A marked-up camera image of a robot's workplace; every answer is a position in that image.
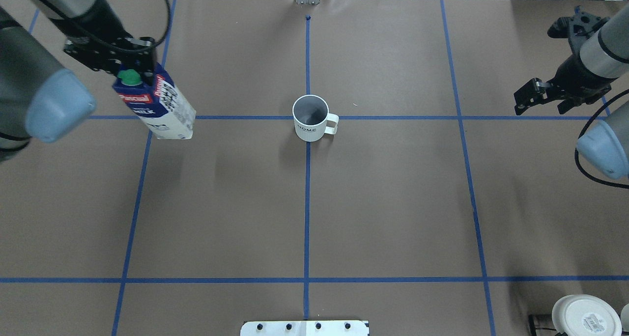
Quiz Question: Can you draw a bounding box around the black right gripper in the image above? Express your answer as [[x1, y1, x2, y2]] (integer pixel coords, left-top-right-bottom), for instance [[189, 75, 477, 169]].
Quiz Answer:
[[513, 56, 614, 116]]

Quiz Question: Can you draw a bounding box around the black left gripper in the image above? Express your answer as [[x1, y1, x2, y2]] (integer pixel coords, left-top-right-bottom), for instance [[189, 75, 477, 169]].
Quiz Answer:
[[63, 37, 157, 81]]

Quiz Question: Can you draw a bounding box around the blue white milk carton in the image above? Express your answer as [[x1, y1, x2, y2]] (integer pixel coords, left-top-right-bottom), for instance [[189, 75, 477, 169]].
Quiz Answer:
[[112, 63, 196, 140]]

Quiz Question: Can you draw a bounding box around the white ribbed mug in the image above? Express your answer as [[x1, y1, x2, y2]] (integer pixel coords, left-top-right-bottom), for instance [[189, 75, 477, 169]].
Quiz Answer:
[[292, 94, 340, 142]]

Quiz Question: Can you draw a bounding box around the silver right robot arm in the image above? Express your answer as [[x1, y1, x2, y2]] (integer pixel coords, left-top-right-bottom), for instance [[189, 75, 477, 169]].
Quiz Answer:
[[513, 6, 629, 189]]

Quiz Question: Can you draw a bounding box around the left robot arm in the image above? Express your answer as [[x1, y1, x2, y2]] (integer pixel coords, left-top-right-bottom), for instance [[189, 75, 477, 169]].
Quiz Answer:
[[0, 0, 172, 162]]

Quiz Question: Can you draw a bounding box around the white ribbed cup upside down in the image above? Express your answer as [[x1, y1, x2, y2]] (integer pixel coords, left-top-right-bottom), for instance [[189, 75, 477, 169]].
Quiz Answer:
[[551, 294, 623, 336]]

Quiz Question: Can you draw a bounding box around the white mug on rack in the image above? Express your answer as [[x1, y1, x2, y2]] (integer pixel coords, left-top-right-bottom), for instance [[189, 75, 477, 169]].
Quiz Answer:
[[620, 304, 629, 333]]

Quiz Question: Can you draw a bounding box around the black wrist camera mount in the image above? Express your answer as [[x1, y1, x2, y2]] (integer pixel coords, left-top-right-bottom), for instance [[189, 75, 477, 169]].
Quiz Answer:
[[546, 7, 610, 55]]

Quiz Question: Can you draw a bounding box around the black wire mug rack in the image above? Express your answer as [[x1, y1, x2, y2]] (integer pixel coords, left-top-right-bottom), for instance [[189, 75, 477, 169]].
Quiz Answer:
[[527, 314, 563, 336]]

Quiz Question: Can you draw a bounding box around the white camera pole base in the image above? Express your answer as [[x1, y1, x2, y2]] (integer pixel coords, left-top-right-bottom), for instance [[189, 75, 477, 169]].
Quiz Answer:
[[240, 320, 371, 336]]

